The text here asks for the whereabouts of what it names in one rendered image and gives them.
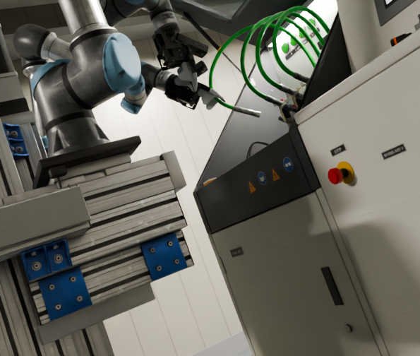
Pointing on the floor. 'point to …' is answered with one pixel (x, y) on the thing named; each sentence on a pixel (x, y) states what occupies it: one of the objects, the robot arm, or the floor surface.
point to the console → (392, 176)
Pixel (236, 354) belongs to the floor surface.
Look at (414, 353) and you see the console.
